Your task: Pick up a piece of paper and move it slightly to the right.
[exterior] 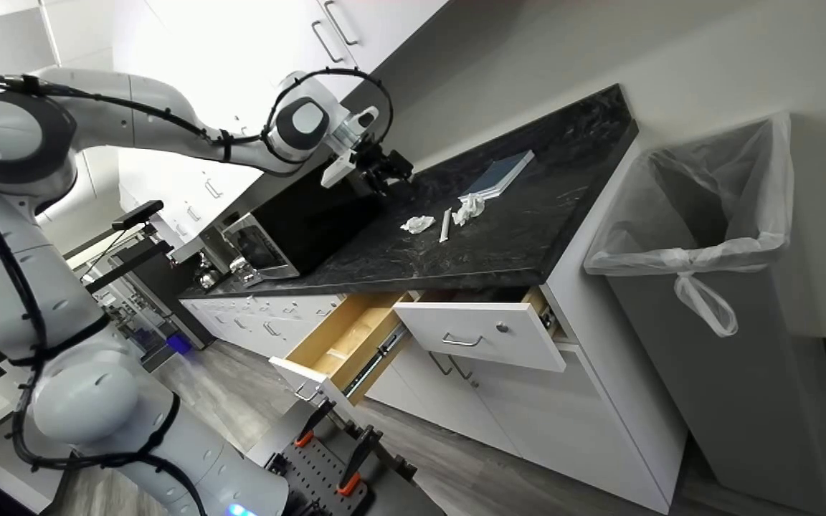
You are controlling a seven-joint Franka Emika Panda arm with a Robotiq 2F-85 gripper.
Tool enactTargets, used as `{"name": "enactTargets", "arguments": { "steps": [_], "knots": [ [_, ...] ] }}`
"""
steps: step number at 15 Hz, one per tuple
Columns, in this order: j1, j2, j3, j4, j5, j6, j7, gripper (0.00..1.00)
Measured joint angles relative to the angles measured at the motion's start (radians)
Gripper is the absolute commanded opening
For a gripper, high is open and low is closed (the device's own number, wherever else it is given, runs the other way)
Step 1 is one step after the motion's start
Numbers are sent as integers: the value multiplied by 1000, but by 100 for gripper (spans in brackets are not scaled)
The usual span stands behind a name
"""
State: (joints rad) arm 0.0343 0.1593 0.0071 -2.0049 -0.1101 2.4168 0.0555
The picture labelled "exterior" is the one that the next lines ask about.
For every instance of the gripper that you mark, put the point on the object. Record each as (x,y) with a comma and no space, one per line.
(377,156)

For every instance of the white cabinet door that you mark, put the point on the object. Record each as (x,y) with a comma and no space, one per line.
(442,408)
(571,430)
(241,50)

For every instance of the rolled white paper stick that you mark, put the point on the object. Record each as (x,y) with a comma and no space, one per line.
(445,224)

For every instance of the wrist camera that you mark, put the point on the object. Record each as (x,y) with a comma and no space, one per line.
(338,170)

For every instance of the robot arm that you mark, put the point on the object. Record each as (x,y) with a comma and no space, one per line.
(97,107)

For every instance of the row of white drawers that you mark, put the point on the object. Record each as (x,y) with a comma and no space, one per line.
(262,322)

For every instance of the open drawer with wooden inside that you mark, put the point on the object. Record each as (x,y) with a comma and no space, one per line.
(355,337)

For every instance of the camera on mount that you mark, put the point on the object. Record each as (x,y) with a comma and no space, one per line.
(137,215)

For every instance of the open white drawer with lock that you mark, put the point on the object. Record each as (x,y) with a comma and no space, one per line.
(481,333)

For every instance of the grey trash bin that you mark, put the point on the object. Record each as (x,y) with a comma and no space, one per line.
(736,387)

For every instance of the black microwave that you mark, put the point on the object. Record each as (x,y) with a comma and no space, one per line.
(312,222)

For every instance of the clear trash bag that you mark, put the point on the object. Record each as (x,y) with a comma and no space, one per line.
(692,215)

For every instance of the blue notebook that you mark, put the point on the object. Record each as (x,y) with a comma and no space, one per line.
(499,174)

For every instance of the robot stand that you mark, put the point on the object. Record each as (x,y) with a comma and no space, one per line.
(327,473)

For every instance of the silver kettle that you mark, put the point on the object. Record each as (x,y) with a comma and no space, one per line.
(206,276)

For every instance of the white upper cabinet door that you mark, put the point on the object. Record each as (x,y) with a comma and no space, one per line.
(241,50)

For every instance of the black clamp with orange tip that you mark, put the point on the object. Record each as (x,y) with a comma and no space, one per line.
(359,459)
(315,423)

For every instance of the crumpled white paper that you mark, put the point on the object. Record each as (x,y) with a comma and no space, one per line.
(418,224)
(469,208)

